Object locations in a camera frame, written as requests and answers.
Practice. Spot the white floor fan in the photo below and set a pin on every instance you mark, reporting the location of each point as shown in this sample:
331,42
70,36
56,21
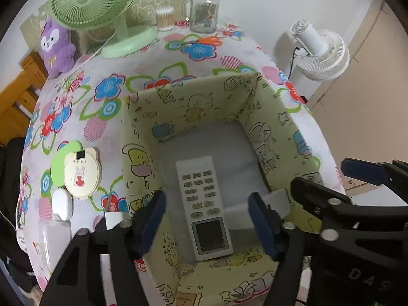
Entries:
325,54

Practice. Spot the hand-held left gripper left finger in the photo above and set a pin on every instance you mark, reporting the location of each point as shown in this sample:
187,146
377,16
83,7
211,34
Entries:
153,223

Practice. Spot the dark cloth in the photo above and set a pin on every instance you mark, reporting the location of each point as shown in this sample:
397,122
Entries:
9,172

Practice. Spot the white oval case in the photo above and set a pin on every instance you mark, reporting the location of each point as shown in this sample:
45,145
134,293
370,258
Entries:
62,204

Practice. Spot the wooden chair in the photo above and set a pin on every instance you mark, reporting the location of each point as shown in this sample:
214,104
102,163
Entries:
19,95

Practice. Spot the cotton swab container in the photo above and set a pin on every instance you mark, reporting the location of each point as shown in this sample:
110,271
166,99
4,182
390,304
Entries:
165,19

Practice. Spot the cream bear-shaped round case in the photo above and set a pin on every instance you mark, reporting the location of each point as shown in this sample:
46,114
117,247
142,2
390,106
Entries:
79,175

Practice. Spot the yellow printed fabric storage box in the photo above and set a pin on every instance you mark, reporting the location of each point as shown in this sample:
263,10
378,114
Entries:
197,108

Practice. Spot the glass jar mug green lid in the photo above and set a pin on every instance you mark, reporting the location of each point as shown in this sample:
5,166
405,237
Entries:
204,12

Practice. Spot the white remote control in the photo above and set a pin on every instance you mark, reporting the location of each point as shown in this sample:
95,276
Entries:
200,191

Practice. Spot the small black box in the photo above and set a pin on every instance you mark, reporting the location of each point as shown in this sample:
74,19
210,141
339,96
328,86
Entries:
302,99

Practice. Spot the purple plush toy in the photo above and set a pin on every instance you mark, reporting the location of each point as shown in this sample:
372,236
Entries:
55,51

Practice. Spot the white charger adapter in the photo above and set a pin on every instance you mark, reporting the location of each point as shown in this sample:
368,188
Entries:
113,220

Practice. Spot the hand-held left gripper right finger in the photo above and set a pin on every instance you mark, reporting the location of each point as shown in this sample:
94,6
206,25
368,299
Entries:
261,226

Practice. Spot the clear plastic box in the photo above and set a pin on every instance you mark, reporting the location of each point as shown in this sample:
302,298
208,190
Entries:
54,242

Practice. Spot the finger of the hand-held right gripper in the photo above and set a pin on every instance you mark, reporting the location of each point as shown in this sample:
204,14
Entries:
363,170
318,194

